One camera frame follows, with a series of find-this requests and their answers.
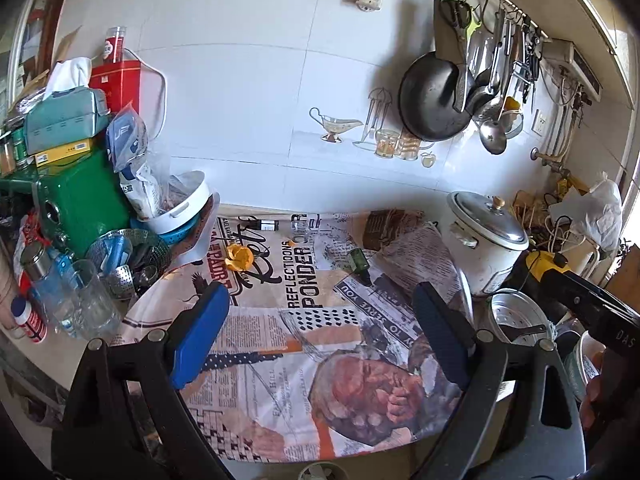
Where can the green tin can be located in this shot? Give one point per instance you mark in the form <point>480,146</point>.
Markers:
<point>17,147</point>

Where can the green metal box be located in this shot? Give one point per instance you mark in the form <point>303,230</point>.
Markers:
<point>80,205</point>

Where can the clear tube red label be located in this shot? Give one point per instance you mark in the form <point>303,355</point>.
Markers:
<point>114,47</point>

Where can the clear glass mug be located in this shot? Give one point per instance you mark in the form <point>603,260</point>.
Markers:
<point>92,305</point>

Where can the white plastic bowl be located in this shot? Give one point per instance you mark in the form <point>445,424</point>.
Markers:
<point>187,200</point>

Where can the small clear glass jar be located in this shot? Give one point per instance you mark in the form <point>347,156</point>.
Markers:
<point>299,222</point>

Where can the white plastic bag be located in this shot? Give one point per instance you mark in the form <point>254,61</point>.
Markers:
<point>600,210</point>

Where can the row of hanging utensils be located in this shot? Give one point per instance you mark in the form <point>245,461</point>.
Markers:
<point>492,135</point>

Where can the folding metal steamer basket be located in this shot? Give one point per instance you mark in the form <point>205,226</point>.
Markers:
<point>125,280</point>

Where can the white bottle red label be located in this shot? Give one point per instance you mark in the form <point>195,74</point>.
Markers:
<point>27,317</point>

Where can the person's right hand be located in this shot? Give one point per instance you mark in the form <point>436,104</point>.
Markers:
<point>592,400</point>

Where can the small dark bottle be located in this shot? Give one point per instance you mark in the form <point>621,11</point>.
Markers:
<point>265,224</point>

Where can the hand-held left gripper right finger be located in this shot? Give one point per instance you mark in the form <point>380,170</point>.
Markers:
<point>440,335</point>

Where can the wooden utensil bundle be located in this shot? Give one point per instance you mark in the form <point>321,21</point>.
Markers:
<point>527,207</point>

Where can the clear bag of packets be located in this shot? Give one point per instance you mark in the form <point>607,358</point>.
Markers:
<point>127,145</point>

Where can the white appliance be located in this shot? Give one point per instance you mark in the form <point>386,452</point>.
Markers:
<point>580,255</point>

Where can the newspaper print tablecloth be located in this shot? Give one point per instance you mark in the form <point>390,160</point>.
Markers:
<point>310,340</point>

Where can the blue plastic colander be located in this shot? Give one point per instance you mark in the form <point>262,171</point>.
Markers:
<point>175,234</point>

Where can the orange fruit peel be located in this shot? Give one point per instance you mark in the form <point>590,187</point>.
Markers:
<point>239,257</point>

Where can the white water heater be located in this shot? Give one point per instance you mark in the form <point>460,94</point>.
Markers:
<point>575,62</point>

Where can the yellow flat box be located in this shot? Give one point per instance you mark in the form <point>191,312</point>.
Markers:
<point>65,151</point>

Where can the clear plastic water bottle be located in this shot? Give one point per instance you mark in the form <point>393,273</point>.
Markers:
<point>52,292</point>

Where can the white wall socket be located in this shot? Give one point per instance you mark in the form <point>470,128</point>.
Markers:
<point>538,122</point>

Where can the teal tissue box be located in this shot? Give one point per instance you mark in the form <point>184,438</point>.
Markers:
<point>62,117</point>

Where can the red box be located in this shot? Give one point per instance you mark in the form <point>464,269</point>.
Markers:
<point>120,85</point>

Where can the steel flask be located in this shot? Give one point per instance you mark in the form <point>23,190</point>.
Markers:
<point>35,260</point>

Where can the white pot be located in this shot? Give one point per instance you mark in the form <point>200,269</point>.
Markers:
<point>580,355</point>

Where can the kitchenware wall sticker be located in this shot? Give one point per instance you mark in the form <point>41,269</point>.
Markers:
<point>340,125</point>

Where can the kitchen scissors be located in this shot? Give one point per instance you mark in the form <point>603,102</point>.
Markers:
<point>457,15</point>

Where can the brown hanging board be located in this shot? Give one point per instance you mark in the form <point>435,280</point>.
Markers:
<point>442,42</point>

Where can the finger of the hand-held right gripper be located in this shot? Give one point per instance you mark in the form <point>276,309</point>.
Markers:
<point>580,300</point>

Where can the small green glass bottle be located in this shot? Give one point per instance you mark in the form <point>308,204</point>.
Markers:
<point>359,261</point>

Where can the brass faucet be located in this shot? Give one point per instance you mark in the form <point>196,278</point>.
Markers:
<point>547,157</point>

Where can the yellow object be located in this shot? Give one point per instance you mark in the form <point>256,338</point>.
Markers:
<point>542,262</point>

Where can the translucent white plastic bucket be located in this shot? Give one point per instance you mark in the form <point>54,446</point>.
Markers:
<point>320,471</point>

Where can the black wok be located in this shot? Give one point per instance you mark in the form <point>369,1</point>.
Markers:
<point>430,100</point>

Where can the metal steamer tray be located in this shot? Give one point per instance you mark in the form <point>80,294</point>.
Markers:
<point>515,312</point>

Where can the white rice cooker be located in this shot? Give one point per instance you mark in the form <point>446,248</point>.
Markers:
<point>480,255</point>

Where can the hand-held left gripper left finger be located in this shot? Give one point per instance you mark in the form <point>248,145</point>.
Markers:
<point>200,335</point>

